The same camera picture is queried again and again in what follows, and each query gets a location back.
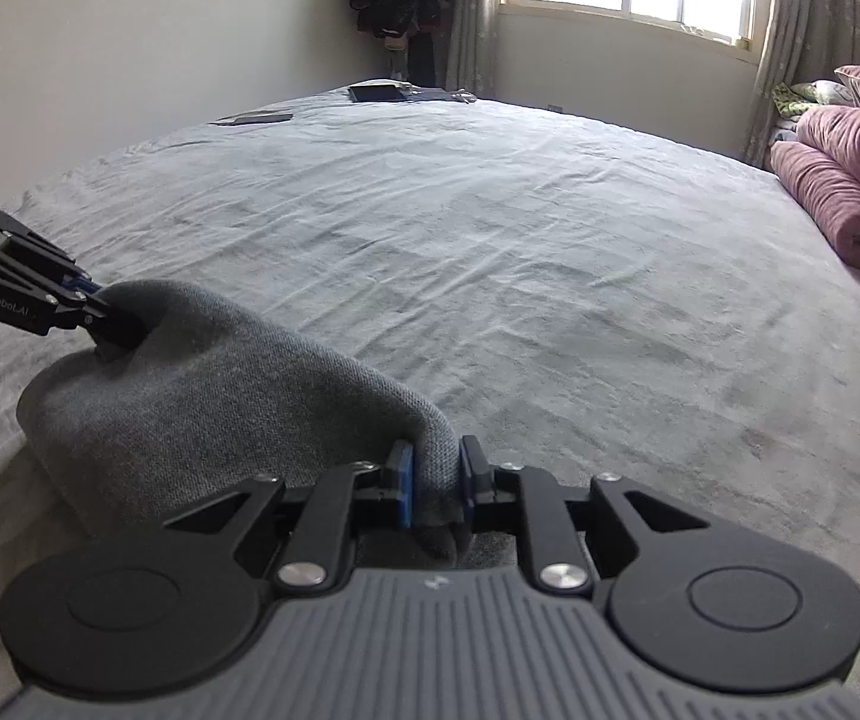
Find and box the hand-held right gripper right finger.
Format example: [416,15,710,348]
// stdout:
[458,435,708,593]

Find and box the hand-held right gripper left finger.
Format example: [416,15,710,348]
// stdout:
[164,441,416,593]

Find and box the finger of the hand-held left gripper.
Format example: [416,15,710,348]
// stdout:
[0,221,110,302]
[47,289,150,361]

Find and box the grey knit sweater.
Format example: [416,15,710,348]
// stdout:
[16,279,476,571]

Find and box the bed with grey sheet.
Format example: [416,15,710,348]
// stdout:
[0,82,860,720]

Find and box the dark flat device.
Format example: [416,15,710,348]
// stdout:
[211,111,294,127]

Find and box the black tablet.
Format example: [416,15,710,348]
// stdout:
[347,82,412,104]

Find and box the grey patterned curtain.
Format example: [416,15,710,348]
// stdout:
[445,0,502,98]
[745,0,860,166]

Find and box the light blue folded blanket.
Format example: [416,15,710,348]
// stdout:
[763,116,802,166]

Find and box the pink folded quilt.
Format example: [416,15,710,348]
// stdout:
[769,105,860,267]

